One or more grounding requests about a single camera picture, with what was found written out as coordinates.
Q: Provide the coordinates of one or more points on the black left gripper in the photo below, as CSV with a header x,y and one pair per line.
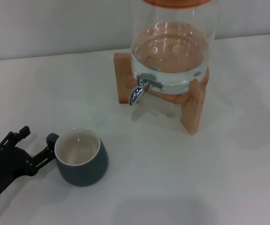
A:
x,y
6,164

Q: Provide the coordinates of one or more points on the dark grey ceramic cup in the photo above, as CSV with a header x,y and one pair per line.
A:
x,y
85,173

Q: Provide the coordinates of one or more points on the chrome dispenser faucet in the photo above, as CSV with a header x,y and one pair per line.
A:
x,y
137,91

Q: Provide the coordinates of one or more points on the wooden dispenser stand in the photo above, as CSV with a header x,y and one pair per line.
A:
x,y
196,112

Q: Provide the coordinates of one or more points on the glass water dispenser jar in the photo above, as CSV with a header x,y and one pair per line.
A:
x,y
172,37

